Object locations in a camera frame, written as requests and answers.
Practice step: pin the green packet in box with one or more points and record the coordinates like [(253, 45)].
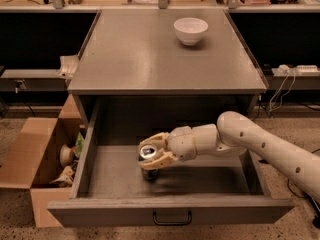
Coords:
[(79, 145)]

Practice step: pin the grey open top drawer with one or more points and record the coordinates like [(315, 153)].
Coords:
[(109, 189)]

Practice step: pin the white power strip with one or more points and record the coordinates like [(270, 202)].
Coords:
[(308, 70)]

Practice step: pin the black drawer handle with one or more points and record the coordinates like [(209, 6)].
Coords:
[(171, 219)]

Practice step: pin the grey cabinet with top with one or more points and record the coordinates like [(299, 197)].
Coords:
[(147, 79)]

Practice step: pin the blue silver redbull can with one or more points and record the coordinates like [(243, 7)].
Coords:
[(147, 152)]

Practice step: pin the crumpled paper in box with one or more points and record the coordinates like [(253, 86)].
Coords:
[(66, 178)]

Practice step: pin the black stand bar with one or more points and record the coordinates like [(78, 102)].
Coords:
[(316, 206)]

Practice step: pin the white bowl in box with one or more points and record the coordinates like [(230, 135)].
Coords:
[(66, 155)]

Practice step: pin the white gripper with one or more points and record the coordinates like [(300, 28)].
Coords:
[(180, 142)]

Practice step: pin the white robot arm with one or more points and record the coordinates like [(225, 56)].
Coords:
[(231, 135)]

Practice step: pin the brown cardboard box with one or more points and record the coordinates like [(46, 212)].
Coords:
[(34, 160)]

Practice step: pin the white ceramic bowl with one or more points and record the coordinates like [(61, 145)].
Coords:
[(190, 30)]

